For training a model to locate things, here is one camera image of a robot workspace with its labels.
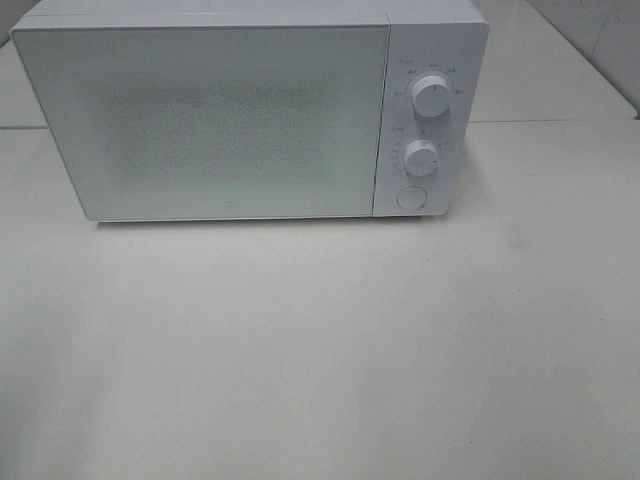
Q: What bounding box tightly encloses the round white door button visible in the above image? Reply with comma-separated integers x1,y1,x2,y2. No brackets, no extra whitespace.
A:
396,186,428,211

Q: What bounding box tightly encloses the white microwave knob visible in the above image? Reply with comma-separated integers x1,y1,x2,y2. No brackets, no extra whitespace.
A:
410,72,453,118
402,140,440,177

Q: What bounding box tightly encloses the white microwave door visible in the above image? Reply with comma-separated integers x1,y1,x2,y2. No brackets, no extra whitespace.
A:
14,26,388,221

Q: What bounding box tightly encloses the white microwave oven body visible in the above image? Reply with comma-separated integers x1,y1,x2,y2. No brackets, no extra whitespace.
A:
11,1,490,220

